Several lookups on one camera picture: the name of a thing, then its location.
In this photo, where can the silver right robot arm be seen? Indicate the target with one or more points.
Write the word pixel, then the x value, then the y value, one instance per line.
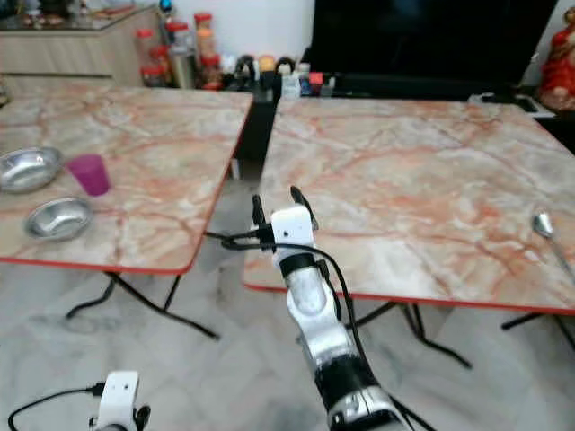
pixel 310 305

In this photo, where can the marble folding table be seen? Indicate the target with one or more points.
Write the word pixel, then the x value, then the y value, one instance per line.
pixel 162 153
pixel 413 180

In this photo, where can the small red object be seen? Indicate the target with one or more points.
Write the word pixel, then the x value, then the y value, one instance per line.
pixel 314 81

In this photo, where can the black monkey figurine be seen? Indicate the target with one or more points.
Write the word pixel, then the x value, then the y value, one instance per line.
pixel 286 68
pixel 243 72

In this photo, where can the yellow figurine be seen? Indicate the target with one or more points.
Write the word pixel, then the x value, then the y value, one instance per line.
pixel 265 65

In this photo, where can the steel canister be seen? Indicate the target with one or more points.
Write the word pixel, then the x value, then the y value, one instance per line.
pixel 182 68

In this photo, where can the purple plastic cup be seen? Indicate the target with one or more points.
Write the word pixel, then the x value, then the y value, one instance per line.
pixel 90 175

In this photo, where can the tall orange-lidded jar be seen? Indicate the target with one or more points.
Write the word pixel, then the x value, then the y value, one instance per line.
pixel 203 30

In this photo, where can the small steel bowl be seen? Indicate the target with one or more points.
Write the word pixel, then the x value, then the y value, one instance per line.
pixel 58 218

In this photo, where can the black television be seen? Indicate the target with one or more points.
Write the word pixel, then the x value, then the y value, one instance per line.
pixel 431 40

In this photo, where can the blue round ornament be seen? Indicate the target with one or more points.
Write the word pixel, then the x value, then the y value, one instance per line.
pixel 165 7

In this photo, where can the large steel bowl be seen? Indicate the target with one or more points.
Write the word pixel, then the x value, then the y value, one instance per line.
pixel 31 169

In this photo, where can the light wooden cabinet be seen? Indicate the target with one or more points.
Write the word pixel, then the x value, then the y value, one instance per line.
pixel 72 54

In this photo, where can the red statue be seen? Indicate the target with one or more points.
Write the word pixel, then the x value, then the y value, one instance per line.
pixel 559 72

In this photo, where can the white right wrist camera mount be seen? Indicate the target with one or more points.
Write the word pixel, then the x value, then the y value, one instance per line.
pixel 294 229

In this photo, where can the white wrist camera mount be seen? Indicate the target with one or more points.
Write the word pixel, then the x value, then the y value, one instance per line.
pixel 294 229
pixel 119 400

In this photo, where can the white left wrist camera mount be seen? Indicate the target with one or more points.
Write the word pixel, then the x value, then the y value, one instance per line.
pixel 119 400

